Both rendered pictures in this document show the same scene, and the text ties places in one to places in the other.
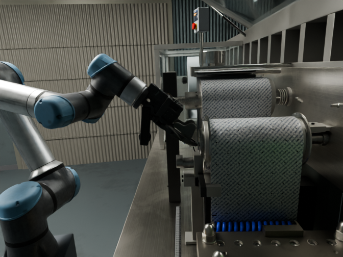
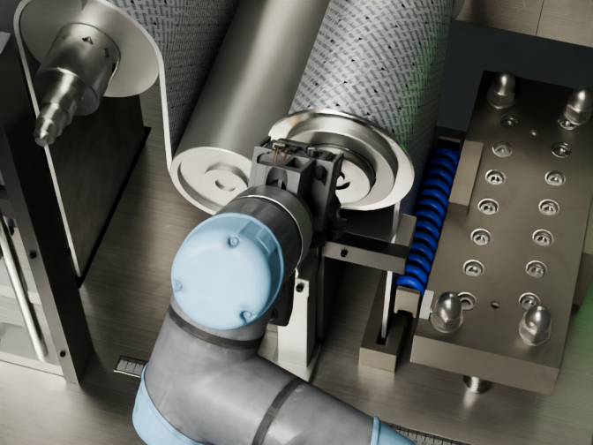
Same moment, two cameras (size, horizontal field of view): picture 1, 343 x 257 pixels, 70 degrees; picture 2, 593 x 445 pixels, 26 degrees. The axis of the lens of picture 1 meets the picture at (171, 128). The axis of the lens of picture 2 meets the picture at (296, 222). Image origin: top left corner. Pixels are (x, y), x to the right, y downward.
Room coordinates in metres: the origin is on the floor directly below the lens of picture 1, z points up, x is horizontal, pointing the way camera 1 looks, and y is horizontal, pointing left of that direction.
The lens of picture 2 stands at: (0.53, 0.66, 2.24)
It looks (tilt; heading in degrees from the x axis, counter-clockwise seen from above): 55 degrees down; 283
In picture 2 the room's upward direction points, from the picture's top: straight up
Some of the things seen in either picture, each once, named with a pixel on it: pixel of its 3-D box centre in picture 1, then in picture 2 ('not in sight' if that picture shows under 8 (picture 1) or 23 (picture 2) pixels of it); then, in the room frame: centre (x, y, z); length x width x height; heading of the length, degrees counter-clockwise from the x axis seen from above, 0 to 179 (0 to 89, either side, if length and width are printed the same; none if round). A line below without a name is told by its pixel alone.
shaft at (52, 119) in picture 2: (176, 100); (53, 117); (0.92, -0.02, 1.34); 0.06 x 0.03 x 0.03; 87
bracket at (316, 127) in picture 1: (315, 126); not in sight; (0.65, -0.39, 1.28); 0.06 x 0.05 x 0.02; 87
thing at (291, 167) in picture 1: (254, 195); (416, 167); (0.60, -0.22, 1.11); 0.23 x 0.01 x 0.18; 87
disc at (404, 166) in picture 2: (207, 141); (339, 161); (0.67, -0.10, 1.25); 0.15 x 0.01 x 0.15; 177
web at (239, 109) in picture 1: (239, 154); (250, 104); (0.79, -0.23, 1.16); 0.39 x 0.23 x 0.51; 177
